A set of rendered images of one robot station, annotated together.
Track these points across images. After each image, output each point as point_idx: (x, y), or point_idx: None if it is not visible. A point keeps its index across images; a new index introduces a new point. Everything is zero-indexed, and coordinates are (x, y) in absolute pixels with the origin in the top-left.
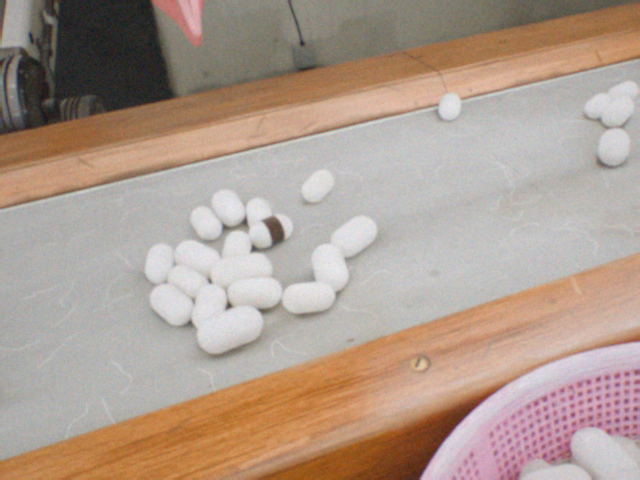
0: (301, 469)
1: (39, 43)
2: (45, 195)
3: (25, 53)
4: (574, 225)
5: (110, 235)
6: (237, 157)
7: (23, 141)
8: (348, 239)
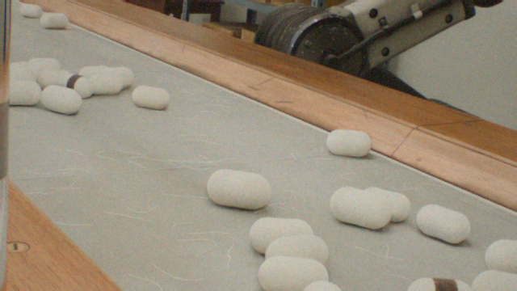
0: None
1: (381, 21)
2: (154, 56)
3: (348, 17)
4: (79, 171)
5: None
6: (226, 92)
7: (208, 35)
8: (44, 90)
